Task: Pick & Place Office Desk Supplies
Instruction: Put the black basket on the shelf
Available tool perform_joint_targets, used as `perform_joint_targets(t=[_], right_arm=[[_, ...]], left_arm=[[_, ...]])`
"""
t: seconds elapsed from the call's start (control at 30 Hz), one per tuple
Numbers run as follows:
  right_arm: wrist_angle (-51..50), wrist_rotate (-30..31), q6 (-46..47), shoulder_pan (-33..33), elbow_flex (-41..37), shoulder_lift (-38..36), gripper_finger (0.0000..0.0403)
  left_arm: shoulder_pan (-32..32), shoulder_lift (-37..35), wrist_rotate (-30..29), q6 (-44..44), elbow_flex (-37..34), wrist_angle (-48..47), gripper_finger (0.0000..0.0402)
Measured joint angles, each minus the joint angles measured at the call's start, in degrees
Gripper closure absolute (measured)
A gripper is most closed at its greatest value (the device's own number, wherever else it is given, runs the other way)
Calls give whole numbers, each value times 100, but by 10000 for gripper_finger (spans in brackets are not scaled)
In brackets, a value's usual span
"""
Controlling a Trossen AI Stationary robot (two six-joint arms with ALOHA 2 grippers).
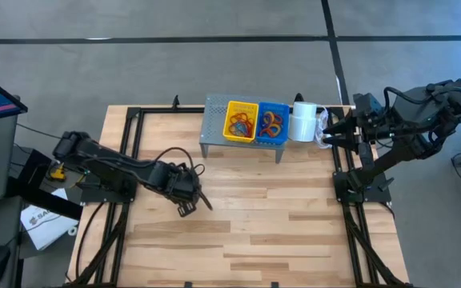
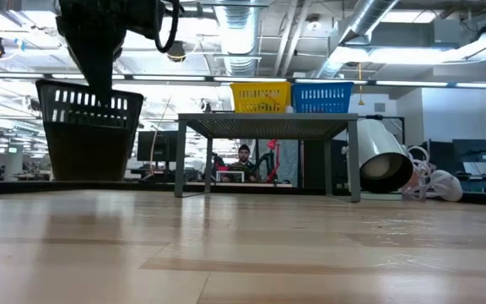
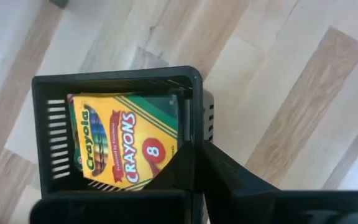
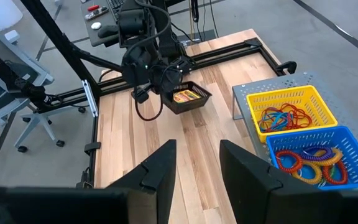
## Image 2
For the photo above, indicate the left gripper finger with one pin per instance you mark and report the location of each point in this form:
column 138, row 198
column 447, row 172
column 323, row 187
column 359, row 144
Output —
column 97, row 72

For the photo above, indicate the black plastic basket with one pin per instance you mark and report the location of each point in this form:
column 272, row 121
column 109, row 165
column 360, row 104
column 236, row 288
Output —
column 87, row 148

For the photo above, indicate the yellow plastic basket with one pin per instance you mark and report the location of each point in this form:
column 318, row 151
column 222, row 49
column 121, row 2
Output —
column 260, row 97

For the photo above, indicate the blue plastic basket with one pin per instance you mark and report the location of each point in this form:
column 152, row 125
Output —
column 323, row 97

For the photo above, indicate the ceiling light strip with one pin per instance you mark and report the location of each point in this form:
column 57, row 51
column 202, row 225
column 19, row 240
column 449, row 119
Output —
column 247, row 79

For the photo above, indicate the person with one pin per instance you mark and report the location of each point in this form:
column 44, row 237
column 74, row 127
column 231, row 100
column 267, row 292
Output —
column 243, row 166

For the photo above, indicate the grey perforated metal shelf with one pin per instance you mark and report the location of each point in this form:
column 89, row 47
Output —
column 268, row 126

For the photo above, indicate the white plastic roll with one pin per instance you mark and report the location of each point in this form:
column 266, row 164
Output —
column 378, row 152

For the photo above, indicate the black equipment stand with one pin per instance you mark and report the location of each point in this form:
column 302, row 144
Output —
column 479, row 156

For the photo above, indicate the silver ceiling duct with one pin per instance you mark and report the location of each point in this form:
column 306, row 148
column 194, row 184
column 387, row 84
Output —
column 352, row 25
column 241, row 38

